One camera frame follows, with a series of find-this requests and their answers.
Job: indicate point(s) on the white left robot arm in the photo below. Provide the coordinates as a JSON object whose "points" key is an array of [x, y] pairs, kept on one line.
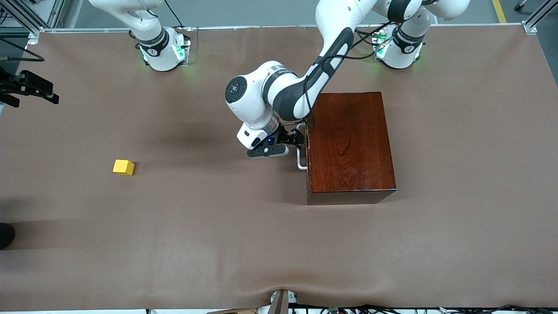
{"points": [[248, 98]]}

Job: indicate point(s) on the aluminium frame strut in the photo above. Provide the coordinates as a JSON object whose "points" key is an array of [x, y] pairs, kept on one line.
{"points": [[540, 13], [56, 11]]}

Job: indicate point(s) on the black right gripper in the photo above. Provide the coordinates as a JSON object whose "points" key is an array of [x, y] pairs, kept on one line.
{"points": [[17, 86]]}

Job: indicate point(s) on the light wood drawer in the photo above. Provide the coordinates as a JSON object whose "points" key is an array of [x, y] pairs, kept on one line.
{"points": [[301, 163]]}

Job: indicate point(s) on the dark red wooden cabinet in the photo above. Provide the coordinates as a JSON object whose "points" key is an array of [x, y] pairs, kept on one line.
{"points": [[353, 144]]}

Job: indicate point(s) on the brown table cover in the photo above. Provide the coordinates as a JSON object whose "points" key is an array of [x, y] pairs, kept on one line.
{"points": [[174, 244]]}

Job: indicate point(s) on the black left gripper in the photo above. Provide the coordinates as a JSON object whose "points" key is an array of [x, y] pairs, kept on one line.
{"points": [[288, 136]]}

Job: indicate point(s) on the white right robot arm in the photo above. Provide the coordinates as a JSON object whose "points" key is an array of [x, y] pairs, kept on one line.
{"points": [[159, 52]]}

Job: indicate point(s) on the black round object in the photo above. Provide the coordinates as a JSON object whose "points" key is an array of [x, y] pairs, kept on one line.
{"points": [[6, 235]]}

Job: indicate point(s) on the black caster wheel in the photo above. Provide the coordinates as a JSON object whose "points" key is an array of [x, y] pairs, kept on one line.
{"points": [[521, 5]]}

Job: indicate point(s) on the small white box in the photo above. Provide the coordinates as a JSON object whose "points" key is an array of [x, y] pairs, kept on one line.
{"points": [[292, 298]]}

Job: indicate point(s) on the yellow block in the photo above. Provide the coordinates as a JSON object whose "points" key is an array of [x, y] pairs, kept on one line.
{"points": [[123, 168]]}

